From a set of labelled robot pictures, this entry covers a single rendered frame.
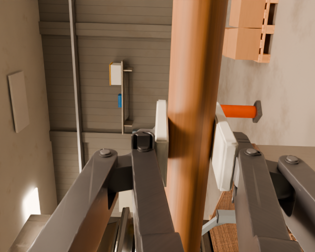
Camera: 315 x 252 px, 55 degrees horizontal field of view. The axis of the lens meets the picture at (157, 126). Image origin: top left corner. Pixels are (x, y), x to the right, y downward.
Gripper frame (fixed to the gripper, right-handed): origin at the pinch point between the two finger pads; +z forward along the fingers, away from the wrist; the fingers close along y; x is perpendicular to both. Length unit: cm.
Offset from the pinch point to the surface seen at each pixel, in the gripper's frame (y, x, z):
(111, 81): -128, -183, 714
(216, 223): 23, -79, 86
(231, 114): 82, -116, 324
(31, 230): -84, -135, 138
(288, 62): 117, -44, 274
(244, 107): 97, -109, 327
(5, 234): -308, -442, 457
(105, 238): -35, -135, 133
